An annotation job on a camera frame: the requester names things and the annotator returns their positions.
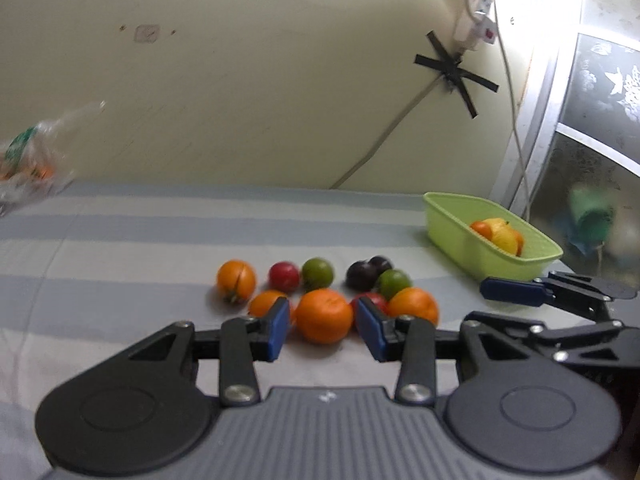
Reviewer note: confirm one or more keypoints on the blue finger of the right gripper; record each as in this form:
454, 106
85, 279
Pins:
532, 294

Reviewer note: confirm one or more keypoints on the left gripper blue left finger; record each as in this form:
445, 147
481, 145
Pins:
243, 341

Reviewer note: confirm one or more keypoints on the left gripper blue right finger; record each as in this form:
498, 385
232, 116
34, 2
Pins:
411, 342

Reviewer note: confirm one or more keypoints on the large yellow citrus fruit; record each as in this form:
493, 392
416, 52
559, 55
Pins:
503, 235

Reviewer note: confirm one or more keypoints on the green tomato front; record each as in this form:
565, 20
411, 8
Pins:
392, 281

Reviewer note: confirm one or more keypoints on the green tomato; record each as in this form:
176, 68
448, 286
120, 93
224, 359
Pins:
392, 281
317, 273

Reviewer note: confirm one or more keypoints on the red cherry tomato back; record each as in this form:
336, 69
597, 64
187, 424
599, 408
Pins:
284, 276

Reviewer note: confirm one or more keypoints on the dark purple tomato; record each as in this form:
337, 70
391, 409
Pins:
380, 264
361, 276

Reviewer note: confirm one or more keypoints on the small orange tangerine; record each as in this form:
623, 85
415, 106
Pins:
323, 316

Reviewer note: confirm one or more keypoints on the green plastic basket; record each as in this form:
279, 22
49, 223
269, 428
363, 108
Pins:
448, 223

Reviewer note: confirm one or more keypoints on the green tomato back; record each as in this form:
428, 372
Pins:
317, 273

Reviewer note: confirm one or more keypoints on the frosted glass door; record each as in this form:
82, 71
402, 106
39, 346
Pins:
573, 167

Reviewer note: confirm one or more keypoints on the black tape cross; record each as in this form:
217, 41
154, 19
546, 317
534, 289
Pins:
449, 67

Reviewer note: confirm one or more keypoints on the white power strip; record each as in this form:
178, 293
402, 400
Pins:
474, 25

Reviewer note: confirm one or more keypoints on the clear plastic snack bag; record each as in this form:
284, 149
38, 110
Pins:
32, 169

